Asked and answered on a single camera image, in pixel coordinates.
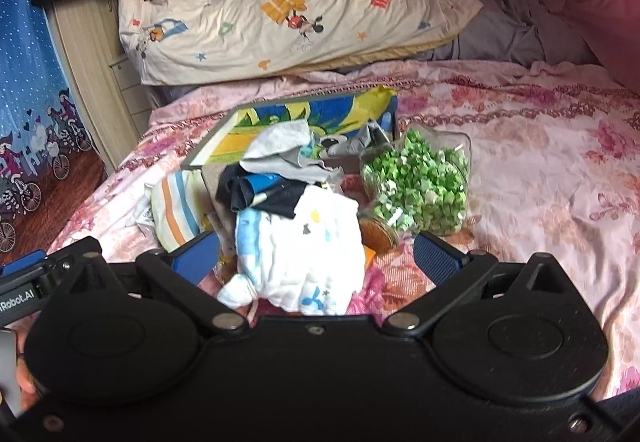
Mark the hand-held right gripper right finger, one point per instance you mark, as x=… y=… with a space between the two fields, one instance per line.
x=434 y=256

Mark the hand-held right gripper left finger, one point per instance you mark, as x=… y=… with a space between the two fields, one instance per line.
x=196 y=256

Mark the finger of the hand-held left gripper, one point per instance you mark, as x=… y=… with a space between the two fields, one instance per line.
x=22 y=264

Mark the striped towel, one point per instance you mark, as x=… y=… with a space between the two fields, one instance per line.
x=175 y=212

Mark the white printed baby cloth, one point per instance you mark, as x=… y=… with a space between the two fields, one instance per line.
x=300 y=252

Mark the grey box with colourful lining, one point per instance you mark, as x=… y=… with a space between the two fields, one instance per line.
x=325 y=112

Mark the person's left hand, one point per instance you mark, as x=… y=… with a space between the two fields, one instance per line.
x=26 y=372

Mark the cork jar lid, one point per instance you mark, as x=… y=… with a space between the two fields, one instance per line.
x=377 y=234

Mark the white printed packet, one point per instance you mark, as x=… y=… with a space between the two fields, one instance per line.
x=142 y=217

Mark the black cloth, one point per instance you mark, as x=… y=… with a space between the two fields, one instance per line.
x=235 y=192

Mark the green patterned sock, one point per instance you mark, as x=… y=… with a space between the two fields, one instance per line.
x=415 y=182

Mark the grey cloth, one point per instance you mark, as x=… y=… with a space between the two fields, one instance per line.
x=370 y=139

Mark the grey white sock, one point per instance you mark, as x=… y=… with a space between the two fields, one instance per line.
x=280 y=147

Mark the pink floral bedsheet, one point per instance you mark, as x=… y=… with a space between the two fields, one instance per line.
x=550 y=172

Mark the blue printed curtain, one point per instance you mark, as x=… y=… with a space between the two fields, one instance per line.
x=25 y=72

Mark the beige wooden cabinet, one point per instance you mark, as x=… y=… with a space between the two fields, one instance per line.
x=85 y=72

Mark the grey bedding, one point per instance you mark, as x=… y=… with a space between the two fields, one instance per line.
x=500 y=32

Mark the cartoon print pillow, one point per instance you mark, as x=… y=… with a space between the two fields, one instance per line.
x=250 y=12

